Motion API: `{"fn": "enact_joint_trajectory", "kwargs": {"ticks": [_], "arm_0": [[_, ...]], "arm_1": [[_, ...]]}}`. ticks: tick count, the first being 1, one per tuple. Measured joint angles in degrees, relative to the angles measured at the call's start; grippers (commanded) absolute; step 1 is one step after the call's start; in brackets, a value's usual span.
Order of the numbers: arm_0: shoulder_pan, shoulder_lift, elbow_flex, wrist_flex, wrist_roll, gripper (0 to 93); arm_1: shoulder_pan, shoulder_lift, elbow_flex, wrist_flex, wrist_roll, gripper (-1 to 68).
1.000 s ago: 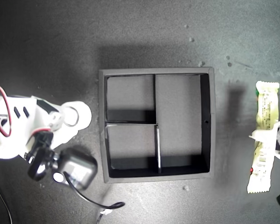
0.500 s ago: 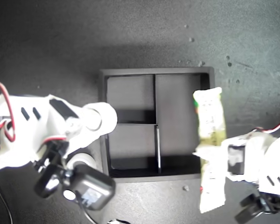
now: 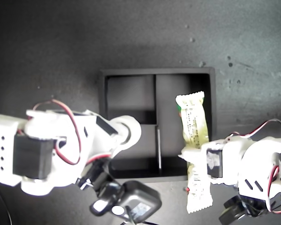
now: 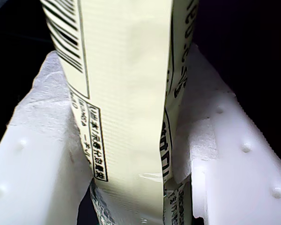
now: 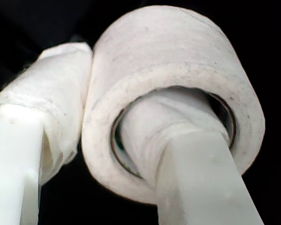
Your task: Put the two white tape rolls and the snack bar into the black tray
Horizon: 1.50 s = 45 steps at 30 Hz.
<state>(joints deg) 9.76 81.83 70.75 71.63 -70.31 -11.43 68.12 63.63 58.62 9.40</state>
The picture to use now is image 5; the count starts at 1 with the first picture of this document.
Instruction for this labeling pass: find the white tape roll green core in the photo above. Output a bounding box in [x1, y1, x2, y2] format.
[81, 5, 266, 207]

